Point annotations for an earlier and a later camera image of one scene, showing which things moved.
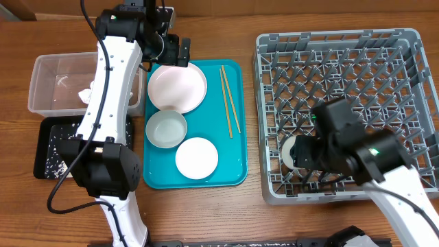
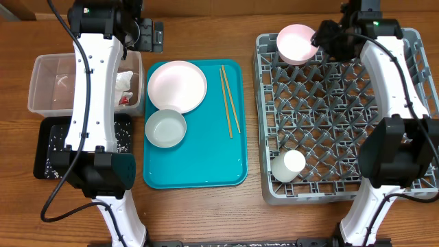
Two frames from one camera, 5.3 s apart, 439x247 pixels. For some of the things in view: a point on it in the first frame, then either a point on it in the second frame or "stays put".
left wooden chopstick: (226, 104) stays put
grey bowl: (166, 129) stays put
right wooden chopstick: (231, 100) stays put
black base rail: (233, 242) stays put
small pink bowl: (197, 158) to (294, 46)
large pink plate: (177, 88) stays put
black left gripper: (171, 56) to (146, 43)
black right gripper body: (317, 156) to (330, 36)
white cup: (287, 146) to (286, 167)
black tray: (51, 158) stays put
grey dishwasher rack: (387, 74) stays put
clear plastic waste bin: (62, 85) stays put
